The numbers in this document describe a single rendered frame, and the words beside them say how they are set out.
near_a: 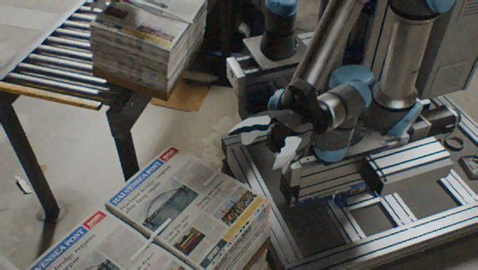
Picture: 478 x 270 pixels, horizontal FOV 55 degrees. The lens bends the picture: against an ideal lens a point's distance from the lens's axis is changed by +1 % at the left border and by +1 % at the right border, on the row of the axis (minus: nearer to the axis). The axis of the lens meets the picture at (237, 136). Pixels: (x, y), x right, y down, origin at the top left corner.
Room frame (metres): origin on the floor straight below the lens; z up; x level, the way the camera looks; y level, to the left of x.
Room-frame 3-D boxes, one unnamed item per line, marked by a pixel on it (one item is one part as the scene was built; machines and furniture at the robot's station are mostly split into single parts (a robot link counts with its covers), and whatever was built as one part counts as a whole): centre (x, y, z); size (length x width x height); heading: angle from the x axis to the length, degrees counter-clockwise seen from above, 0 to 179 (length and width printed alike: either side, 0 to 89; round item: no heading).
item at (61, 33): (1.64, 0.55, 0.77); 0.47 x 0.05 x 0.05; 73
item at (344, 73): (1.07, -0.34, 0.98); 0.13 x 0.12 x 0.14; 46
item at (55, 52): (1.51, 0.59, 0.77); 0.47 x 0.05 x 0.05; 73
